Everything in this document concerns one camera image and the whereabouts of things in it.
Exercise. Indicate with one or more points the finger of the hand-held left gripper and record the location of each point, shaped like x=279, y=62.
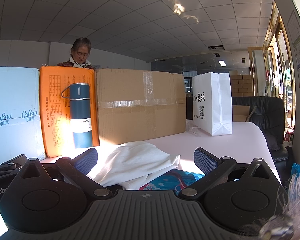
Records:
x=5, y=173
x=13, y=160

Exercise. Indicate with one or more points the clear plastic wrap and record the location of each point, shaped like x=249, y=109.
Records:
x=192, y=130

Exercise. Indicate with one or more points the ceiling light panel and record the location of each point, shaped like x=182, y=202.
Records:
x=222, y=62

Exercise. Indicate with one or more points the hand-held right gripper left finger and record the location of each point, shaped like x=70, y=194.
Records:
x=86, y=160

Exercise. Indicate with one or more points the white paper bag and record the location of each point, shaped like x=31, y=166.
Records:
x=215, y=100

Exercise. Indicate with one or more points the blue plastic bag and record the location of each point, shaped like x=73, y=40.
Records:
x=297, y=173

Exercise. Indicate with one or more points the white t-shirt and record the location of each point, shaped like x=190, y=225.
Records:
x=140, y=160

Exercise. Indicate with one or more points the orange box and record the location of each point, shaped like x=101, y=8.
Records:
x=52, y=105

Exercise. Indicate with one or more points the teal printed mat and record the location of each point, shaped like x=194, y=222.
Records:
x=175, y=178

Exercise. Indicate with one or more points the small open cardboard box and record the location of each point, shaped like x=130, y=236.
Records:
x=240, y=112

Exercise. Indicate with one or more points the blue thermos bottle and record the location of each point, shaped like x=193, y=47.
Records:
x=80, y=120

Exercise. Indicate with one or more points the black office chair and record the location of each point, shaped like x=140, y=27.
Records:
x=262, y=120

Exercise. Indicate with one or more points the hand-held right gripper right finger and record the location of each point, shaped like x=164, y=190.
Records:
x=206, y=161

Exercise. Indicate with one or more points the large brown cardboard box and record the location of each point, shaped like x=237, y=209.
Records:
x=140, y=105

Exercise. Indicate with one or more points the light blue printed box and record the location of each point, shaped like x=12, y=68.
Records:
x=12, y=92

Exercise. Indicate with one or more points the stack of cardboard boxes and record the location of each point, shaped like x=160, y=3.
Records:
x=240, y=85

